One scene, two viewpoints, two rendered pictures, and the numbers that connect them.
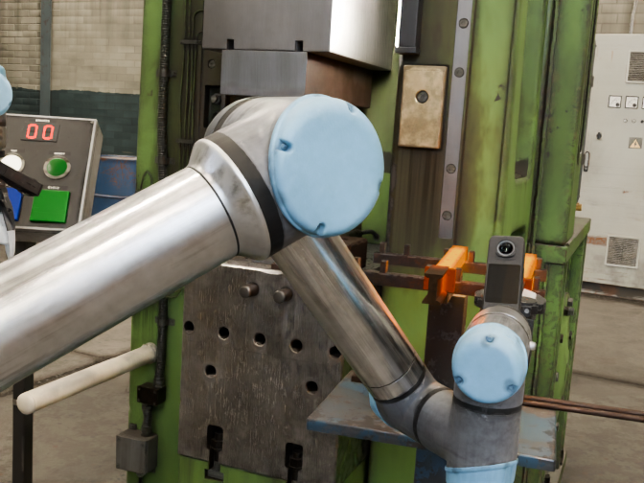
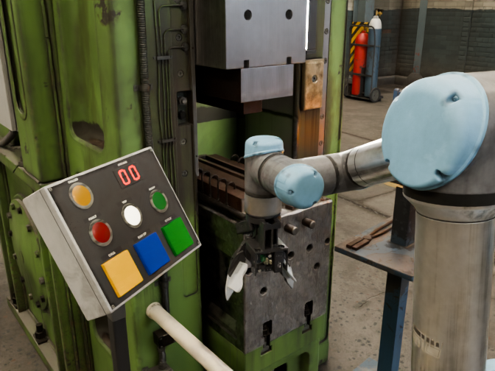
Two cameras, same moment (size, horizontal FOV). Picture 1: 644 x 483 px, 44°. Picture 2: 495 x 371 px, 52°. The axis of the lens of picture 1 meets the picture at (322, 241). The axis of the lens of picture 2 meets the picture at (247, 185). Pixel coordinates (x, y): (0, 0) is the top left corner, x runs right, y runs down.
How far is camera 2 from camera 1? 181 cm
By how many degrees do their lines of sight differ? 59
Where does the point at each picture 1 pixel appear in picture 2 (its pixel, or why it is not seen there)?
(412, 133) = (311, 101)
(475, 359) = not seen: outside the picture
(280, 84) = (278, 88)
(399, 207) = (300, 146)
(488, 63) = (335, 54)
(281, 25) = (278, 46)
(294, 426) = (309, 292)
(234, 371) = (277, 282)
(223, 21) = (241, 46)
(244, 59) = (256, 74)
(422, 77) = (314, 66)
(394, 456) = not seen: hidden behind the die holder
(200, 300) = not seen: hidden behind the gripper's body
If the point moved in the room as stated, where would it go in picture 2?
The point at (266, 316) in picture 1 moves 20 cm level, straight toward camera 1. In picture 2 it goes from (295, 240) to (355, 252)
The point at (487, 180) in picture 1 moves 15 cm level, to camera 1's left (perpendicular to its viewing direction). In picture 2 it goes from (335, 118) to (320, 126)
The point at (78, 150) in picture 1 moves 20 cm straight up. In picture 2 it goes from (160, 179) to (155, 98)
